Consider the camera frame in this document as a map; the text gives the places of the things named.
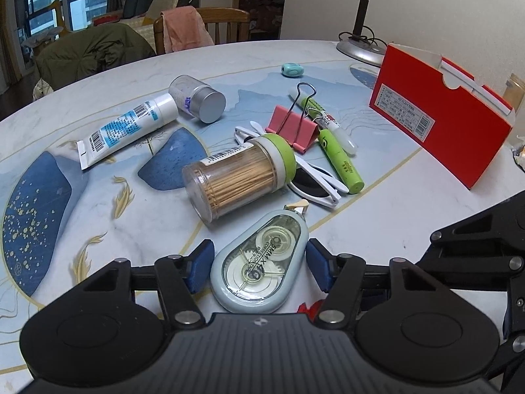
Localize olive green jacket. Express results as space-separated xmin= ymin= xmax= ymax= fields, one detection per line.
xmin=35 ymin=22 xmax=157 ymax=91

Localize white sunglasses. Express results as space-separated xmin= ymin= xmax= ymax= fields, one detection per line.
xmin=234 ymin=121 xmax=350 ymax=209

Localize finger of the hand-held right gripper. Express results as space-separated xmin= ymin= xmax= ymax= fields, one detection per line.
xmin=418 ymin=192 xmax=525 ymax=292
xmin=488 ymin=273 xmax=525 ymax=390

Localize white tube blue print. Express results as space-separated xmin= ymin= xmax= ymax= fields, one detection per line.
xmin=76 ymin=92 xmax=179 ymax=171

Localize dark sofa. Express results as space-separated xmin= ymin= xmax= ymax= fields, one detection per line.
xmin=94 ymin=0 xmax=198 ymax=29

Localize white quilted garment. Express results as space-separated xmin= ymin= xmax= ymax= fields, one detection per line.
xmin=32 ymin=77 xmax=55 ymax=101

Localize pale blue correction tape dispenser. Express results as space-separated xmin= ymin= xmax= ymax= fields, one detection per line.
xmin=210 ymin=199 xmax=309 ymax=313

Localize white and green glue pen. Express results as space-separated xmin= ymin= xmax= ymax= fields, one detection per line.
xmin=287 ymin=88 xmax=358 ymax=157

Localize red cardboard box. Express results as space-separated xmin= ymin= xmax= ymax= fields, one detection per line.
xmin=368 ymin=43 xmax=515 ymax=191

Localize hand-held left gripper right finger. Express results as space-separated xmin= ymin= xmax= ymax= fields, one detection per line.
xmin=305 ymin=239 xmax=441 ymax=330

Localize pink cloth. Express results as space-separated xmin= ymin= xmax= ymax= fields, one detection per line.
xmin=161 ymin=7 xmax=215 ymax=54

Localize clear toothpick jar green lid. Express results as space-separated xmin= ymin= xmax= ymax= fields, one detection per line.
xmin=181 ymin=133 xmax=297 ymax=226

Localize black lamp cable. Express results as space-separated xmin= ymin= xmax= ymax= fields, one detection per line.
xmin=340 ymin=25 xmax=387 ymax=52

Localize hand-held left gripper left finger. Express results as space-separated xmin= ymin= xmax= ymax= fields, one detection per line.
xmin=78 ymin=239 xmax=215 ymax=331

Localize small glass jar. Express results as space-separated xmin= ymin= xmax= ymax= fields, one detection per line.
xmin=502 ymin=73 xmax=525 ymax=109

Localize silver desk lamp black neck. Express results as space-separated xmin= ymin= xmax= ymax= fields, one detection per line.
xmin=336 ymin=0 xmax=388 ymax=67

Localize clear jar silver lid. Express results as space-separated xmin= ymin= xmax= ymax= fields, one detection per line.
xmin=168 ymin=75 xmax=227 ymax=124

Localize green highlighter pen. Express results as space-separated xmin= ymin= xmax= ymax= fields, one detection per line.
xmin=318 ymin=128 xmax=365 ymax=193

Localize wooden chair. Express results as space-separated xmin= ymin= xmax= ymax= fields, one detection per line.
xmin=153 ymin=7 xmax=252 ymax=56

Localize beige sofa blanket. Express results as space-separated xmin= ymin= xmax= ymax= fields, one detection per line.
xmin=143 ymin=0 xmax=185 ymax=20

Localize pink binder clip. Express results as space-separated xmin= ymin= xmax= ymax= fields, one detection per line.
xmin=266 ymin=83 xmax=321 ymax=156

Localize crumpled foil wrapper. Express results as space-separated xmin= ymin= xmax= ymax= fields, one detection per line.
xmin=511 ymin=135 xmax=525 ymax=173

